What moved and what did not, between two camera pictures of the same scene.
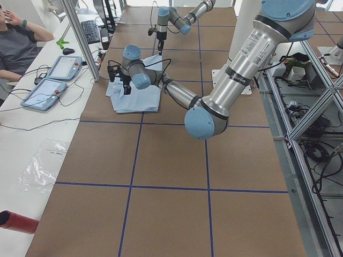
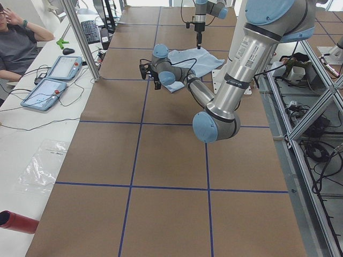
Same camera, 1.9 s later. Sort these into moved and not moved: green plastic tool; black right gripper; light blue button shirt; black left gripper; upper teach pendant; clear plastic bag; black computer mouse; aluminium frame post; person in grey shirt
Moved: black right gripper; light blue button shirt; black left gripper
Not moved: upper teach pendant; person in grey shirt; clear plastic bag; black computer mouse; green plastic tool; aluminium frame post
